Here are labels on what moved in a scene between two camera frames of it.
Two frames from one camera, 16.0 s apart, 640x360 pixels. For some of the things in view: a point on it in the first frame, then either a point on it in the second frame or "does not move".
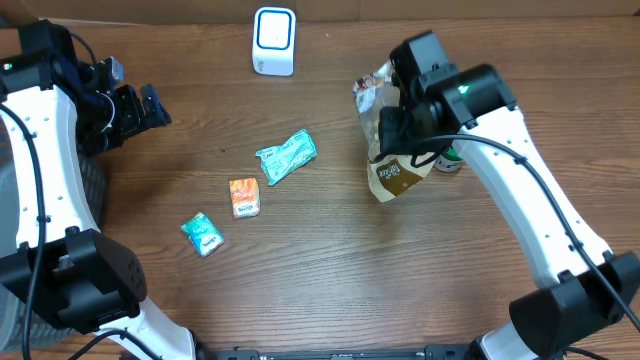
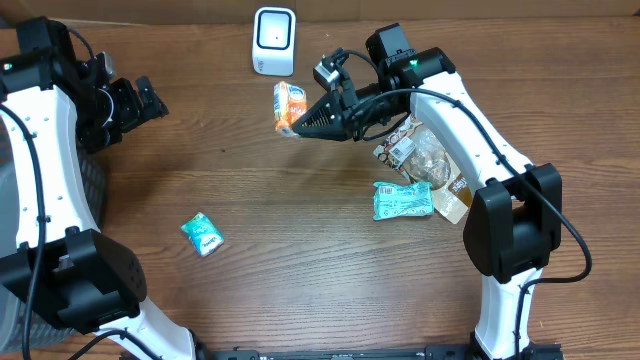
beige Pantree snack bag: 392,175 → 409,150
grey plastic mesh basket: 19,332 does not move
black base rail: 430,352 does not move
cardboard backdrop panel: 106,12 does not move
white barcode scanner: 273,42 does not move
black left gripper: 135,117 does not move
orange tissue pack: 245,197 → 290,102
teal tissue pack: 202,234 does not move
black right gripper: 391,125 → 345,115
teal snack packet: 279,162 → 403,199
